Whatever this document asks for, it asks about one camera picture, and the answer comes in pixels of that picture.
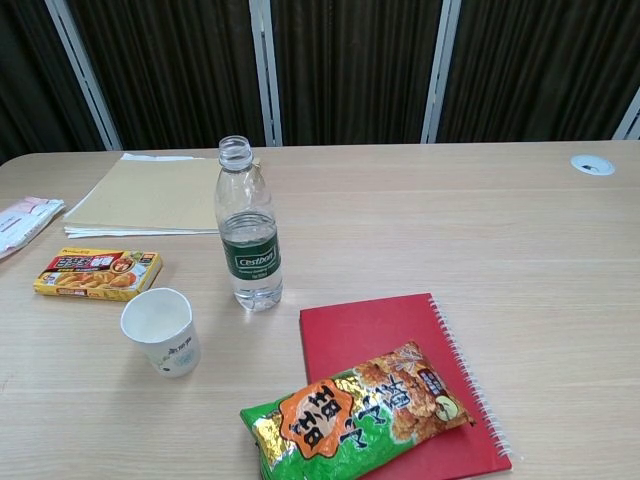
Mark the green snack bag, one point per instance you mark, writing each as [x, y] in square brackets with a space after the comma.
[350, 420]

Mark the pink wet wipes pack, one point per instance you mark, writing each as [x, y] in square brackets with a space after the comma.
[25, 220]

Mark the kraft spiral notebook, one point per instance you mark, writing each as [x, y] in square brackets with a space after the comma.
[150, 195]

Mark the white paper cup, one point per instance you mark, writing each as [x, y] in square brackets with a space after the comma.
[167, 350]

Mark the red spiral notebook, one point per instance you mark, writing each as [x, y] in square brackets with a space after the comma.
[360, 325]

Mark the yellow curry box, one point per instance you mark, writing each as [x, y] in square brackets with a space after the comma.
[95, 275]

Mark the dark folding screen panel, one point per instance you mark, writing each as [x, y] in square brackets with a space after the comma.
[530, 65]
[170, 60]
[350, 65]
[25, 60]

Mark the transparent lidless water bottle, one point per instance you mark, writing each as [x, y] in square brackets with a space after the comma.
[250, 260]

